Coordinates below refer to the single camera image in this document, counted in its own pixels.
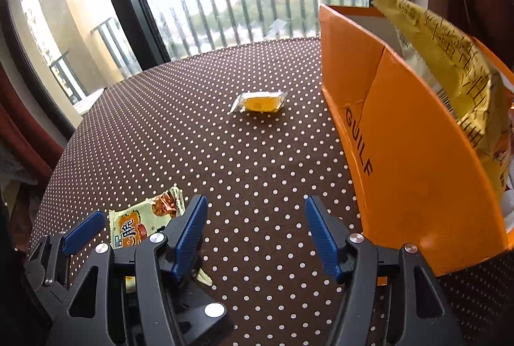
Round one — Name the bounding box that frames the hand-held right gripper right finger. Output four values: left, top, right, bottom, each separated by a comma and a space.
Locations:
304, 195, 463, 346

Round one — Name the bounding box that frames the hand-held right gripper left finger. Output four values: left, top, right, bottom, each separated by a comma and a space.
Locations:
48, 194, 234, 346

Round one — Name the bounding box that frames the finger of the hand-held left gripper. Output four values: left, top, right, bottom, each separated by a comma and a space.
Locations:
23, 210, 107, 327

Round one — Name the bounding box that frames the pale gold snack packet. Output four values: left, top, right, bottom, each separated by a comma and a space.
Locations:
108, 185, 214, 293

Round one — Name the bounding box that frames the orange cardboard box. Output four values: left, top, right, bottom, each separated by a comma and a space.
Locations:
319, 4, 514, 277

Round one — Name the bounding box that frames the small yellow snack packet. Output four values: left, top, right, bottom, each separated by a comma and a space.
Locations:
230, 90, 289, 115

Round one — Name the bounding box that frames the large yellow chips bag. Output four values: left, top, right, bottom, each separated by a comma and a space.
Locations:
371, 0, 514, 207

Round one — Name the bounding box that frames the brown polka dot tablecloth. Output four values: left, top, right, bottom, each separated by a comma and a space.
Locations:
26, 37, 514, 346

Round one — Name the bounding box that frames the red curtain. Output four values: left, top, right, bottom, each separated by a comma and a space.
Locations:
0, 61, 70, 186

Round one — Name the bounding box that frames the dark balcony railing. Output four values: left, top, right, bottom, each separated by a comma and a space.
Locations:
48, 17, 142, 106

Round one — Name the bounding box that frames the white balcony object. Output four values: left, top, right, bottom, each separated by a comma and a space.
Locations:
265, 19, 288, 39

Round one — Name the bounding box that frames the grey balcony railing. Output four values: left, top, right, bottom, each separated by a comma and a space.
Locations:
156, 0, 368, 58

